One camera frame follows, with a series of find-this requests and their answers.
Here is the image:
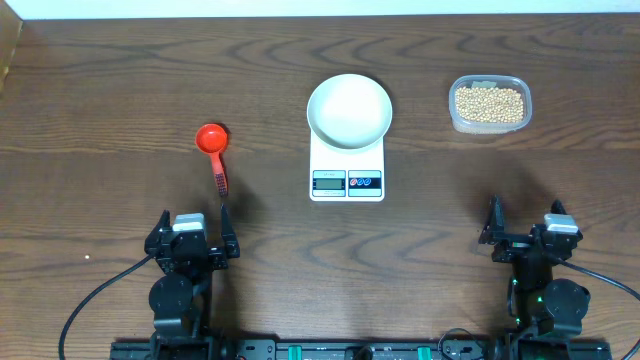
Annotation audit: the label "clear plastic soybean container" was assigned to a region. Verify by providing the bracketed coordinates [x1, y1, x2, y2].
[449, 75, 533, 135]

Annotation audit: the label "soybeans in container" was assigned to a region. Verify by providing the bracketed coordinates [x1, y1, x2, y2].
[454, 87, 525, 123]

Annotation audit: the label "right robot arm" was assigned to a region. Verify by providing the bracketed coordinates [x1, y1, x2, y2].
[479, 196, 591, 339]

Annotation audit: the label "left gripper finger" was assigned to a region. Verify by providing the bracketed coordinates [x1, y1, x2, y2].
[220, 205, 239, 248]
[147, 210, 170, 241]

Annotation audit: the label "cardboard box edge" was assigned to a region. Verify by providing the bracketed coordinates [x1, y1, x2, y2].
[0, 0, 23, 89]

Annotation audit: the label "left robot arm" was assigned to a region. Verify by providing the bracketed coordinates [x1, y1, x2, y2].
[144, 206, 240, 338]

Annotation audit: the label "red plastic measuring scoop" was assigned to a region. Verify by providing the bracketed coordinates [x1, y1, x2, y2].
[195, 124, 228, 197]

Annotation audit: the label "white digital kitchen scale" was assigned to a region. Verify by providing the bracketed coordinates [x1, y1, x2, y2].
[308, 133, 385, 202]

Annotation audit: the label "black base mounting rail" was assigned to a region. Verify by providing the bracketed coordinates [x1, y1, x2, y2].
[109, 337, 614, 360]

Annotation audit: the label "white ceramic bowl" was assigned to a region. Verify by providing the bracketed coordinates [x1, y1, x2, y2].
[306, 74, 393, 151]

